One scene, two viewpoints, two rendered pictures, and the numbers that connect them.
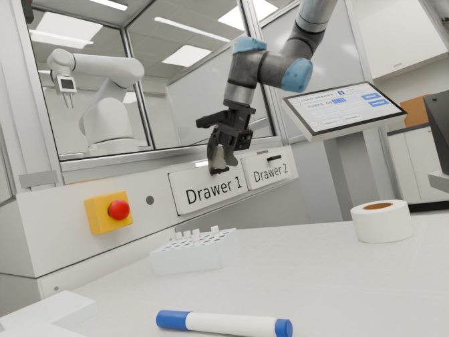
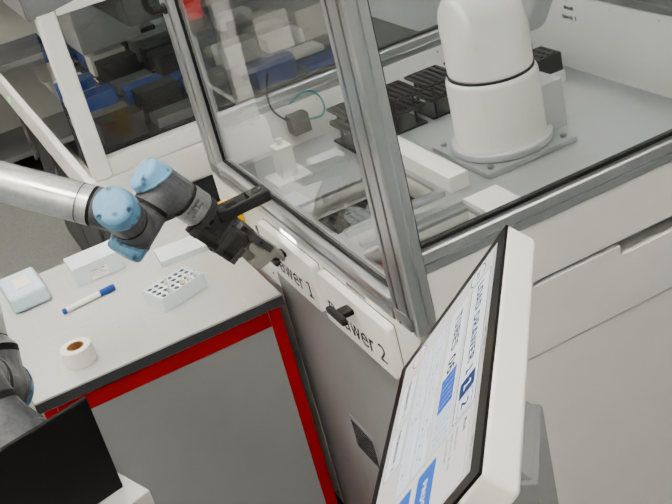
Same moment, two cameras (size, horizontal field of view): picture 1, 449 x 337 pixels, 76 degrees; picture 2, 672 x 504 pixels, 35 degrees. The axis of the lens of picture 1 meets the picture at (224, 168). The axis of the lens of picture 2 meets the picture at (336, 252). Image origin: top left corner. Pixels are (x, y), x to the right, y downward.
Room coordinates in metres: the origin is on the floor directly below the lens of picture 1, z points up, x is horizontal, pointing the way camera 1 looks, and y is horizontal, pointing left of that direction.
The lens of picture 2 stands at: (1.92, -1.63, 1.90)
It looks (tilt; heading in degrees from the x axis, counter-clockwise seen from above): 27 degrees down; 120
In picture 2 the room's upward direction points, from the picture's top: 15 degrees counter-clockwise
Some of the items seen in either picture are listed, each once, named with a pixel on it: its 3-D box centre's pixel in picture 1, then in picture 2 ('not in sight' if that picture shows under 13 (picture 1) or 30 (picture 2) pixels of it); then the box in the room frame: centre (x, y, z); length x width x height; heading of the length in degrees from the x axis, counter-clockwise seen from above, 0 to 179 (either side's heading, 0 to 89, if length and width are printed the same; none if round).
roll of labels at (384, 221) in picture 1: (381, 220); (78, 353); (0.40, -0.19, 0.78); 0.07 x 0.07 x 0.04
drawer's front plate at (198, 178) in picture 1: (213, 183); (291, 263); (0.84, 0.04, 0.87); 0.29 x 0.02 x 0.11; 140
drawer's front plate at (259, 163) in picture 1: (268, 168); (358, 321); (1.08, -0.16, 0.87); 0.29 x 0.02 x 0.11; 140
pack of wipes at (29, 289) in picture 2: not in sight; (24, 289); (0.05, 0.05, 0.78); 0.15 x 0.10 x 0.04; 142
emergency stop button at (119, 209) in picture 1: (117, 210); not in sight; (0.56, 0.22, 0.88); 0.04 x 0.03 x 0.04; 140
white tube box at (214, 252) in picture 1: (196, 251); (174, 288); (0.49, 0.08, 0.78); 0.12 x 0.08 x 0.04; 67
